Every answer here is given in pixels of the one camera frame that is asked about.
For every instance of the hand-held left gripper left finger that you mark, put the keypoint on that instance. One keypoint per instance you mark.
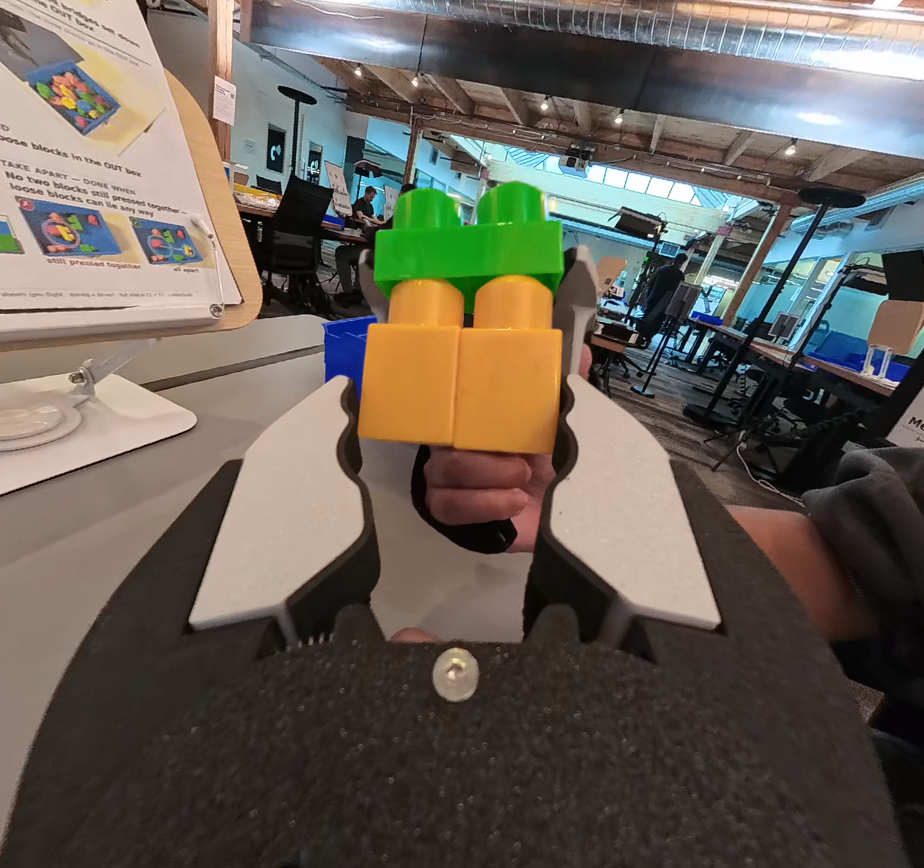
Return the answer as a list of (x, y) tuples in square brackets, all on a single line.
[(289, 514)]

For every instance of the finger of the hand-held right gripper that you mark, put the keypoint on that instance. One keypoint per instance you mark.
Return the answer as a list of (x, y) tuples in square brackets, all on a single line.
[(581, 290), (367, 287)]

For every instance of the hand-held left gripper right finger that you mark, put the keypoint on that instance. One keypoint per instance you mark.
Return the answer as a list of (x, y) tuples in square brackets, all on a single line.
[(628, 514)]

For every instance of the yellow one-stud toy block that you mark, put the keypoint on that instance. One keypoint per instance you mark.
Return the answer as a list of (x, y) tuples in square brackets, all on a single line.
[(509, 384), (408, 384)]

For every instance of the green two-stud toy block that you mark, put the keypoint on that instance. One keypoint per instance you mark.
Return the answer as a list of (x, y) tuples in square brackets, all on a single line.
[(469, 247)]

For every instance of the person's right hand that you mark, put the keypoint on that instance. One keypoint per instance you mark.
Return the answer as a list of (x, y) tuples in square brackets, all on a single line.
[(476, 482)]

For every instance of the blue plastic bin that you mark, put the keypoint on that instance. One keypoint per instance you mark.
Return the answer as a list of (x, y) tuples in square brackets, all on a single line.
[(343, 348)]

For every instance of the black office chair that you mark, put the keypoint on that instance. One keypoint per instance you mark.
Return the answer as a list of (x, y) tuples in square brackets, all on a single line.
[(299, 211)]

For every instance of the white stand with wooden board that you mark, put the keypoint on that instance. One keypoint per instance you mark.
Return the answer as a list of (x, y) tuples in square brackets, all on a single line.
[(108, 427)]

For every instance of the black floor lamp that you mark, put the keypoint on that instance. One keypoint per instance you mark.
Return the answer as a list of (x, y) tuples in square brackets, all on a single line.
[(296, 95), (830, 198)]

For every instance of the printed instruction sheet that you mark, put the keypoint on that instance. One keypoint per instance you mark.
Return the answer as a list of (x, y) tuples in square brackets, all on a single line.
[(166, 153)]

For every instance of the framed black white marker sign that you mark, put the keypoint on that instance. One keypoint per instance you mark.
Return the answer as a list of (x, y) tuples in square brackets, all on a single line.
[(911, 424)]

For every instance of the person's dark clothing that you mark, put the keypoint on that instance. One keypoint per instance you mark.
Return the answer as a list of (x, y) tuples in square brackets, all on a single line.
[(902, 752)]

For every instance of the silver air duct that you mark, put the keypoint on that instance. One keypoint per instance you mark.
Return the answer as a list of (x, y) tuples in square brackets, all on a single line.
[(505, 1)]

